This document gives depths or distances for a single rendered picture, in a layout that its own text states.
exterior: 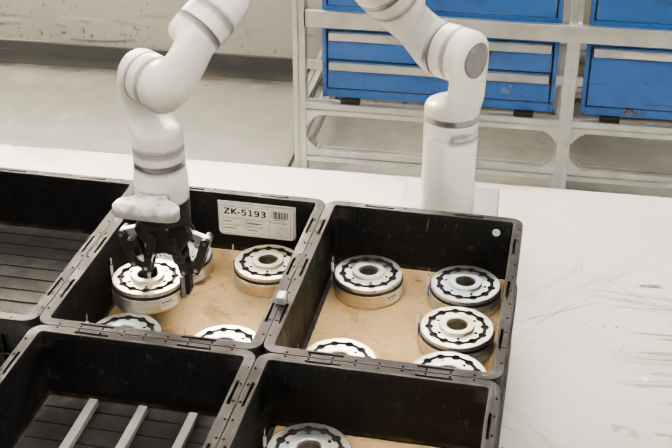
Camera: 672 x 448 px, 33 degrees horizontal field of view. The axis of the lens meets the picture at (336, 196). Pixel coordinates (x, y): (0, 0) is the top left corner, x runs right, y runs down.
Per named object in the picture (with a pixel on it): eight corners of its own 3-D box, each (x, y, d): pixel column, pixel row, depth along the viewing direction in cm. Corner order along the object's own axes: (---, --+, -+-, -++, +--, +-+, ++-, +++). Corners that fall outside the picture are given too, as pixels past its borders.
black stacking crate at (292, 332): (329, 266, 182) (328, 203, 176) (516, 286, 177) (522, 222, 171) (264, 425, 148) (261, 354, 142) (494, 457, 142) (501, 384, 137)
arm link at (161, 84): (142, 96, 142) (214, 16, 145) (106, 76, 148) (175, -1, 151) (172, 130, 147) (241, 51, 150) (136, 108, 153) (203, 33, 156)
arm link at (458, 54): (498, 26, 184) (491, 124, 193) (452, 12, 190) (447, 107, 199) (461, 41, 179) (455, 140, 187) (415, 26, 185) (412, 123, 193)
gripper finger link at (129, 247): (129, 221, 162) (148, 255, 164) (118, 224, 163) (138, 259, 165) (121, 230, 160) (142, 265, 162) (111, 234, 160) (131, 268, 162)
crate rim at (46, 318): (144, 194, 183) (143, 180, 182) (327, 212, 177) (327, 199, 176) (36, 337, 149) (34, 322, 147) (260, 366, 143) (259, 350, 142)
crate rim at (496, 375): (327, 212, 177) (327, 199, 176) (522, 232, 172) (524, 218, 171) (260, 366, 143) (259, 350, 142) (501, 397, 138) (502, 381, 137)
